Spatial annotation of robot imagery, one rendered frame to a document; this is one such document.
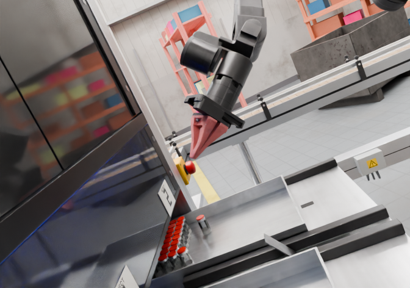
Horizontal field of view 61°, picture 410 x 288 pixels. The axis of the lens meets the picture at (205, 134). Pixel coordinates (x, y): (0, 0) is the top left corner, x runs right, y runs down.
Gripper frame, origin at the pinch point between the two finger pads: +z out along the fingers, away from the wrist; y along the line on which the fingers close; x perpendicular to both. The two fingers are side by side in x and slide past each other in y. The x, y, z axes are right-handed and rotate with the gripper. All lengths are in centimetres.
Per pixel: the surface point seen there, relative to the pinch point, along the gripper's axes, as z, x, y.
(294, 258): 8.9, 11.8, -19.1
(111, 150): 5.6, -6.6, 11.8
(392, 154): -53, -50, -120
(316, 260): 7.7, 13.6, -22.1
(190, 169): -0.6, -36.5, -18.6
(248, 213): 4.5, -14.9, -27.5
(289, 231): 4.9, 5.1, -22.4
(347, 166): -39, -62, -108
